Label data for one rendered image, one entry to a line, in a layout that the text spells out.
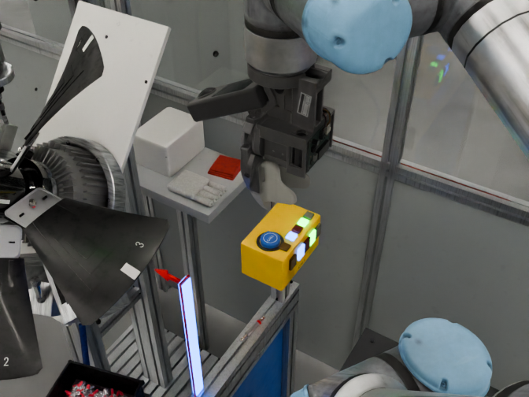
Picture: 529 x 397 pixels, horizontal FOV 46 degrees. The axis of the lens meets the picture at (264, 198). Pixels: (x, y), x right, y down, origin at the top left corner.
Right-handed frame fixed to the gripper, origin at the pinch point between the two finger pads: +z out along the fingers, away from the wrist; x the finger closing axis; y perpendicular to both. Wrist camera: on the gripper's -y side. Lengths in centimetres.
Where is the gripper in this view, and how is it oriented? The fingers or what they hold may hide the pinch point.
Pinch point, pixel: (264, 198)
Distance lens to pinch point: 78.8
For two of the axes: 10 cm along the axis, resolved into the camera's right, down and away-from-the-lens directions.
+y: 8.6, 3.3, -3.8
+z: 0.0, 7.5, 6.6
